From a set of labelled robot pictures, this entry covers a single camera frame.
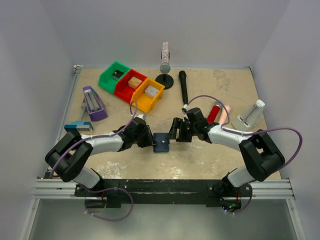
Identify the glitter microphone on stand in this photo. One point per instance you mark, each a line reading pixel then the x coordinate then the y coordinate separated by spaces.
pixel 165 58

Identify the card stack in yellow bin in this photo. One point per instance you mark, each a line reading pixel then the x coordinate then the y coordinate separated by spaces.
pixel 151 91

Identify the blue grey block tool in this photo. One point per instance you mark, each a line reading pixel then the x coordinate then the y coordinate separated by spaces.
pixel 83 127

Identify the purple metronome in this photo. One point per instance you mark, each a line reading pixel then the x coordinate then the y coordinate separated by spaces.
pixel 95 106

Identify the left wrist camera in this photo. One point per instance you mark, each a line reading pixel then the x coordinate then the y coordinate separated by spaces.
pixel 142 116

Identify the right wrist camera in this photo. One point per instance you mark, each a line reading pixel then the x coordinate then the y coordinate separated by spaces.
pixel 185 108

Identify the black handheld microphone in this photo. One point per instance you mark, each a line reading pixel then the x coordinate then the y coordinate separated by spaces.
pixel 183 77

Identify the blue leather card holder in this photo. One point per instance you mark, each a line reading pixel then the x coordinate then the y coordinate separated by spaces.
pixel 162 143

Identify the aluminium frame rail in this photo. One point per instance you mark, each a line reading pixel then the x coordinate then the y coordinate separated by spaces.
pixel 34 202

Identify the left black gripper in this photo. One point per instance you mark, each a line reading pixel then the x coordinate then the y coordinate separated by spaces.
pixel 150 140

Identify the yellow plastic bin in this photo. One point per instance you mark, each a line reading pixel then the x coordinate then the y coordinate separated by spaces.
pixel 143 102

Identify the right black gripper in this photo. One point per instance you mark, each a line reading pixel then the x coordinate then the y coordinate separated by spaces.
pixel 177 123

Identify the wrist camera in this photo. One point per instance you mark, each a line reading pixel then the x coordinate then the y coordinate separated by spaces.
pixel 185 108
pixel 142 116

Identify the black round microphone stand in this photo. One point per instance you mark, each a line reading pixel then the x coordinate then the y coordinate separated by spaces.
pixel 166 80

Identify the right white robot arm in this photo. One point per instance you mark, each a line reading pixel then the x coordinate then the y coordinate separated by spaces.
pixel 260 154

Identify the card stack in red bin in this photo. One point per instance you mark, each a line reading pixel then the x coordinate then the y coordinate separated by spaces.
pixel 134 82

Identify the red plastic bin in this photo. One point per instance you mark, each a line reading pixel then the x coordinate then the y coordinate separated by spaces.
pixel 123 90

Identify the red glitter microphone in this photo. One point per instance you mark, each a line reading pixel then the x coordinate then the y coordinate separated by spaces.
pixel 214 112

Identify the card stack in green bin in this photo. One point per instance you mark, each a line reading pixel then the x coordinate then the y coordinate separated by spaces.
pixel 116 75

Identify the green plastic bin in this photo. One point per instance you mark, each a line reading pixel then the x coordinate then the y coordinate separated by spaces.
pixel 106 82

